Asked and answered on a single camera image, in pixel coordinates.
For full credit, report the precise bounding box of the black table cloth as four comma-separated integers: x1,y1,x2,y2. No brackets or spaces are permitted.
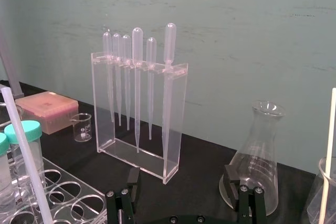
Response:
0,79,336,224

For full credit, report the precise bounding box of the translucent white stirring rod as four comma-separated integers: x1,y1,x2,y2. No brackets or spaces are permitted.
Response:
1,87,54,224

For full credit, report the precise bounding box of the small glass beaker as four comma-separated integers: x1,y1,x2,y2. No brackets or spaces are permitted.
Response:
69,113,93,143

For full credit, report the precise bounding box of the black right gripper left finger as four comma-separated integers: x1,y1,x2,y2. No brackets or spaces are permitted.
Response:
104,167,142,224

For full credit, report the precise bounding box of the glass conical flask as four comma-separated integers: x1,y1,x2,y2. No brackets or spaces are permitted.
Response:
219,100,286,215

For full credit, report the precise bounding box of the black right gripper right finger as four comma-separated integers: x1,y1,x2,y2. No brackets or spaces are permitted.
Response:
224,164,265,224

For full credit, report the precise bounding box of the teal-capped plastic tube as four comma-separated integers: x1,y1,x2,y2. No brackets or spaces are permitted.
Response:
0,132,16,208
4,120,43,198

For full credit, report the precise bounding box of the opaque white stirring rod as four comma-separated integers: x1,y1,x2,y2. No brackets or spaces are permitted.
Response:
318,87,336,224

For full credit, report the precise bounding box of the large glass beaker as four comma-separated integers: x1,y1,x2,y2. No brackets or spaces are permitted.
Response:
306,156,336,224

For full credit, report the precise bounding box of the clear acrylic pipette stand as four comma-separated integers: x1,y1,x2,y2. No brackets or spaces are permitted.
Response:
91,51,189,185

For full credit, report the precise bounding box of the clear acrylic tube rack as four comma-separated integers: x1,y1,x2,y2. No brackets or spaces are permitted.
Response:
0,155,108,224

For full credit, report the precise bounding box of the long clear plastic pipette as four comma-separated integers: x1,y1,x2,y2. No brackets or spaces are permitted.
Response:
132,27,144,154

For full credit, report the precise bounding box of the pink pipette tip box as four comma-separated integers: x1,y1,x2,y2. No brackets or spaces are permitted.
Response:
15,91,79,135

